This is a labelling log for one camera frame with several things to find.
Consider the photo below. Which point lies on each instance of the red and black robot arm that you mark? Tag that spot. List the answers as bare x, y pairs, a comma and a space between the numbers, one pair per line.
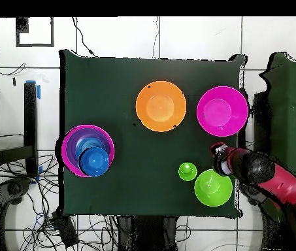
281, 183

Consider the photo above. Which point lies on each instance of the black square floor frame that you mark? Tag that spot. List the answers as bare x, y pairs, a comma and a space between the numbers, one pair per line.
22, 26

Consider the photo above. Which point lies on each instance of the dark blue bowl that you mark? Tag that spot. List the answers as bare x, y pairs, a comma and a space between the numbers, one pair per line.
94, 161

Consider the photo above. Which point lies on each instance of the green plastic cup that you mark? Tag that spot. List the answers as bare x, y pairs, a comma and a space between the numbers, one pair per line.
188, 172

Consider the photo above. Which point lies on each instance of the black power adapter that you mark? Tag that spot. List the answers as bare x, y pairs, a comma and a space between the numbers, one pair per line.
65, 230

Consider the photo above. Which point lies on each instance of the dark green tablecloth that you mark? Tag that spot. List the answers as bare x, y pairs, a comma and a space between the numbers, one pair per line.
105, 86

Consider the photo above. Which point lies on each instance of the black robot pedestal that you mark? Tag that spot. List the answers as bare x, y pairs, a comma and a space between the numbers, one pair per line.
147, 235

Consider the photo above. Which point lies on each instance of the purple plastic bowl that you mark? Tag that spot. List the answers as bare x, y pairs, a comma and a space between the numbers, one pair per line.
70, 146

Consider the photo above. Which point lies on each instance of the translucent blue bowl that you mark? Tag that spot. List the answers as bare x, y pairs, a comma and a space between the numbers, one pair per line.
87, 142

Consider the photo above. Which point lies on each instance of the pink plastic bowl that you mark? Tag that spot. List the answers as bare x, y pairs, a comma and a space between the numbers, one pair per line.
220, 109
64, 154

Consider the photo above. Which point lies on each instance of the orange plastic bowl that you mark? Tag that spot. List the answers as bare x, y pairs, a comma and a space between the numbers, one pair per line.
160, 107

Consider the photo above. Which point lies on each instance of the black pedestal foot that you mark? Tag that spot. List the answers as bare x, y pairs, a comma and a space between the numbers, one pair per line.
249, 194
14, 188

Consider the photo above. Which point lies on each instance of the green plastic bowl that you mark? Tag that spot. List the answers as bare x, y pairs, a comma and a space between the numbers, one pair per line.
213, 193

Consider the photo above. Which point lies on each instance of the black stand with blue tape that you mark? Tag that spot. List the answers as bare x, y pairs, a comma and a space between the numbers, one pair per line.
30, 117

